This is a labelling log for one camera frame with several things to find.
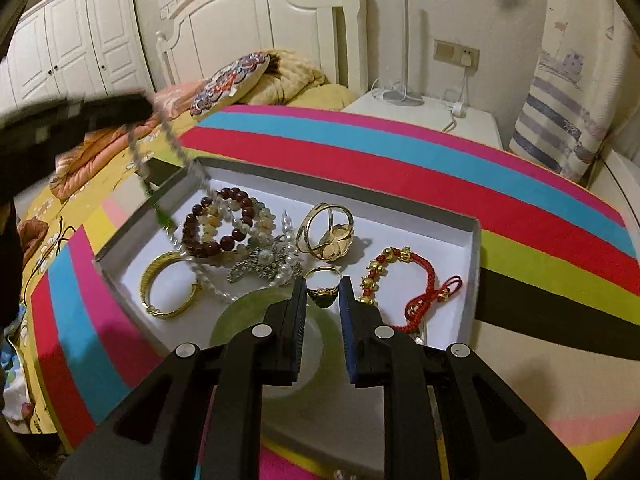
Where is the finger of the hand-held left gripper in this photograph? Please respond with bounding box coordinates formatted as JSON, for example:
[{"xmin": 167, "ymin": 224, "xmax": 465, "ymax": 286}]
[{"xmin": 75, "ymin": 91, "xmax": 153, "ymax": 133}]

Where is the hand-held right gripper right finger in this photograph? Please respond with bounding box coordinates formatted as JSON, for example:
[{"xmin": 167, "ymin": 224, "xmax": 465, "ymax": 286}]
[{"xmin": 337, "ymin": 276, "xmax": 586, "ymax": 480}]

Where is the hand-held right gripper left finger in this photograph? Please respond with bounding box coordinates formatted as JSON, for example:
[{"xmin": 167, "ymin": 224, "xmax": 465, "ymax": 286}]
[{"xmin": 56, "ymin": 276, "xmax": 308, "ymax": 480}]

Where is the gold ring dark stone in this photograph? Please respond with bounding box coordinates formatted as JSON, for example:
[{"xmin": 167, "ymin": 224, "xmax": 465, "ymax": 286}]
[{"xmin": 302, "ymin": 266, "xmax": 346, "ymax": 308}]

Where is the silver chain green pendant necklace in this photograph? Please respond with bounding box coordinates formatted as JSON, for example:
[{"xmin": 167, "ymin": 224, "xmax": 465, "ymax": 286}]
[{"xmin": 125, "ymin": 102, "xmax": 216, "ymax": 233}]

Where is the silver pearl brooch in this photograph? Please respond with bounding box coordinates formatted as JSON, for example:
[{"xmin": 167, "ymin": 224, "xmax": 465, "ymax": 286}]
[{"xmin": 227, "ymin": 240, "xmax": 303, "ymax": 286}]

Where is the gold cage ring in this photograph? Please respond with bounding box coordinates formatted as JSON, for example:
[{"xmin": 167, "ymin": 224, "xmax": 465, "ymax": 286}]
[{"xmin": 296, "ymin": 202, "xmax": 355, "ymax": 263}]

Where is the white pearl necklace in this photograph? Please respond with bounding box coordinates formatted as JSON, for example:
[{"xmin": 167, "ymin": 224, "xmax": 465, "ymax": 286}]
[{"xmin": 170, "ymin": 200, "xmax": 301, "ymax": 306}]

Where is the grey shallow cardboard box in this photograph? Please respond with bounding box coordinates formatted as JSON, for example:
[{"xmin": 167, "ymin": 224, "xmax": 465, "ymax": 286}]
[{"xmin": 94, "ymin": 156, "xmax": 482, "ymax": 448}]

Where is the pink quilt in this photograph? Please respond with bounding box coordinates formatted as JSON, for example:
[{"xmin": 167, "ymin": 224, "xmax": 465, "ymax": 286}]
[{"xmin": 52, "ymin": 82, "xmax": 206, "ymax": 201}]

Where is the green jade bangle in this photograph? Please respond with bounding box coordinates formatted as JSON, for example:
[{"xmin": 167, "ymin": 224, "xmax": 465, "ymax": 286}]
[{"xmin": 209, "ymin": 287, "xmax": 341, "ymax": 401}]

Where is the white wardrobe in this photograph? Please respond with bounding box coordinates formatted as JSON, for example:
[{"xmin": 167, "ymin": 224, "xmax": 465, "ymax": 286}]
[{"xmin": 0, "ymin": 0, "xmax": 156, "ymax": 111}]

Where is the patterned round pillow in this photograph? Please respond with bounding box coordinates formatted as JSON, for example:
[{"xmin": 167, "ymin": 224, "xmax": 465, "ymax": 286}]
[{"xmin": 190, "ymin": 51, "xmax": 271, "ymax": 118}]

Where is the white wooden headboard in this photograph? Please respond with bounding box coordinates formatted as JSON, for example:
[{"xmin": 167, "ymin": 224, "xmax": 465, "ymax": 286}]
[{"xmin": 155, "ymin": 0, "xmax": 368, "ymax": 106}]

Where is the gold bangle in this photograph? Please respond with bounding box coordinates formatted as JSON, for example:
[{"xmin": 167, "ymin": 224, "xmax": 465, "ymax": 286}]
[{"xmin": 139, "ymin": 252, "xmax": 202, "ymax": 320}]

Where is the tan fleece blanket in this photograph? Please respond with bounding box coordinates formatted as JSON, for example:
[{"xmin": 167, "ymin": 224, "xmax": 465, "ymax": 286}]
[{"xmin": 245, "ymin": 49, "xmax": 331, "ymax": 108}]

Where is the white nightstand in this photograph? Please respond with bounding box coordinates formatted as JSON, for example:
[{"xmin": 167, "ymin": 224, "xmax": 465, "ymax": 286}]
[{"xmin": 340, "ymin": 90, "xmax": 505, "ymax": 151}]

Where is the blue floral cloth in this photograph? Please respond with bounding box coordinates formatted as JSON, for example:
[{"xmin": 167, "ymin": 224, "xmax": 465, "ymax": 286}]
[{"xmin": 0, "ymin": 305, "xmax": 41, "ymax": 433}]

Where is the white slim lamp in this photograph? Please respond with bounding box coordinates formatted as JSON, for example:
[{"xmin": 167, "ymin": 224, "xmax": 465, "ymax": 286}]
[{"xmin": 369, "ymin": 0, "xmax": 426, "ymax": 107}]

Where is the striped curtain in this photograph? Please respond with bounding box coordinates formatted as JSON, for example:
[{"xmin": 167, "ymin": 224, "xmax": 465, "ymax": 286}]
[{"xmin": 507, "ymin": 0, "xmax": 640, "ymax": 186}]

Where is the white window ledge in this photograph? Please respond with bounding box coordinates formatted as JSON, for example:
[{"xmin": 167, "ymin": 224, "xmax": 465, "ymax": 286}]
[{"xmin": 590, "ymin": 150, "xmax": 640, "ymax": 221}]

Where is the red cord gold bead bracelet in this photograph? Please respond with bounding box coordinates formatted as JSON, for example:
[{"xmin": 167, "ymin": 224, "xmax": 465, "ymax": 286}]
[{"xmin": 357, "ymin": 246, "xmax": 463, "ymax": 335}]

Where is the pale amber bead bracelet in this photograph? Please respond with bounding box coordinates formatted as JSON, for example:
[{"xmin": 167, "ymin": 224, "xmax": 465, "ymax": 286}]
[{"xmin": 197, "ymin": 195, "xmax": 236, "ymax": 246}]

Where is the dark red bead bracelet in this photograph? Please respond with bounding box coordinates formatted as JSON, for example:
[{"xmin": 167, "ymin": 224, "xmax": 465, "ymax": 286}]
[{"xmin": 181, "ymin": 186, "xmax": 256, "ymax": 258}]

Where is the white power cable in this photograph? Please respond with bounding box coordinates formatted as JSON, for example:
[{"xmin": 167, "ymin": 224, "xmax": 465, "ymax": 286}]
[{"xmin": 442, "ymin": 65, "xmax": 473, "ymax": 133}]

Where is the wall socket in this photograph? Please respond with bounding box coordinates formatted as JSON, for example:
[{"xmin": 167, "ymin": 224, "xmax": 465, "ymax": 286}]
[{"xmin": 432, "ymin": 39, "xmax": 481, "ymax": 68}]

